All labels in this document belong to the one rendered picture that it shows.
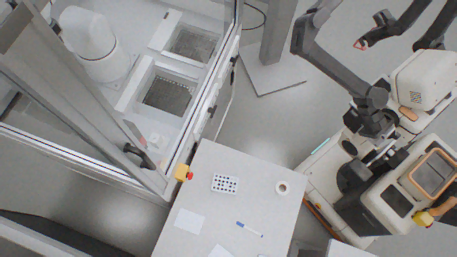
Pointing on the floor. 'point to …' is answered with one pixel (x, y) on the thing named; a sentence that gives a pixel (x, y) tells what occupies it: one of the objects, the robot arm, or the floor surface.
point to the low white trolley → (234, 207)
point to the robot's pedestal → (336, 249)
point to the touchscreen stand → (273, 52)
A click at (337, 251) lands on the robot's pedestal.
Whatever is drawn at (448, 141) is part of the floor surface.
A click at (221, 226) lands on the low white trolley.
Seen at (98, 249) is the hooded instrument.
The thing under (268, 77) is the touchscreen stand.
